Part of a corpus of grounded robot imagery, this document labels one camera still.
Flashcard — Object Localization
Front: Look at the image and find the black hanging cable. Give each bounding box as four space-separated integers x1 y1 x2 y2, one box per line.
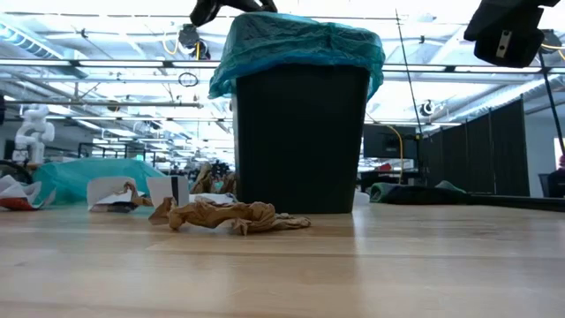
394 7 425 134

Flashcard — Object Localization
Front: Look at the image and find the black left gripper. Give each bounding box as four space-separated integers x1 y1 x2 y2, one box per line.
189 0 278 27

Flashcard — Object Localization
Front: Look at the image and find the white paper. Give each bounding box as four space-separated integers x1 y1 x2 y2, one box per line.
351 189 372 207

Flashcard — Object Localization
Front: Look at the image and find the black partition wall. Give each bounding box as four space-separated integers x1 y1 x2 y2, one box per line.
418 97 531 199

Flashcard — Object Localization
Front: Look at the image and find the white paper ball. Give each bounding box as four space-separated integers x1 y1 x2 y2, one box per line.
188 192 240 206

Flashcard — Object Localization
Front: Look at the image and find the black metal table frame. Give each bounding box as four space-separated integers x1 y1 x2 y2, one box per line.
465 192 565 213

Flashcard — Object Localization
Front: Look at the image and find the black plastic trash bin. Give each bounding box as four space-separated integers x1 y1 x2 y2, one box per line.
232 64 372 216

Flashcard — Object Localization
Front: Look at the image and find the grey ceiling pipe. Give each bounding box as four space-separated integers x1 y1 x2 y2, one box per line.
0 100 205 110

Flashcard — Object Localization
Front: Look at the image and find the black fabric glove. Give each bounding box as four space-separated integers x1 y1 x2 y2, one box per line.
369 181 470 206

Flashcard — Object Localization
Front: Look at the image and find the black thin pole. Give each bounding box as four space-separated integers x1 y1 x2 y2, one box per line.
537 50 565 152

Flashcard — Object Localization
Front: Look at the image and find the person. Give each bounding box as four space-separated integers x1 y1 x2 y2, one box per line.
546 154 565 199

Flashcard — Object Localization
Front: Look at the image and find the yellow cable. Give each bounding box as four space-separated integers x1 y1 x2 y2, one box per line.
385 124 405 186

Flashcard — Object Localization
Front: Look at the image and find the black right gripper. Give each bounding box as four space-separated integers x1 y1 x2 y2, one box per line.
463 0 561 69

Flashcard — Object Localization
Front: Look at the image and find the black hanging cable ring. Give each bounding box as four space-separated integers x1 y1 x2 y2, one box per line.
177 72 200 88

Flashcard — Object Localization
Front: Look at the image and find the teal plastic trash bag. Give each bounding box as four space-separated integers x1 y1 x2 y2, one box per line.
32 157 165 207
207 11 387 101

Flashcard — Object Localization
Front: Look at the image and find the black computer monitor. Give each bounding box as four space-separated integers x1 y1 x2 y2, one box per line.
362 124 418 161

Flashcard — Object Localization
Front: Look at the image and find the white robot figure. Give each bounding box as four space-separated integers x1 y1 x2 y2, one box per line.
11 103 57 165

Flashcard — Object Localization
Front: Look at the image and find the long ceiling light strip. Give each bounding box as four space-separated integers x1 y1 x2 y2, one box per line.
0 58 565 75

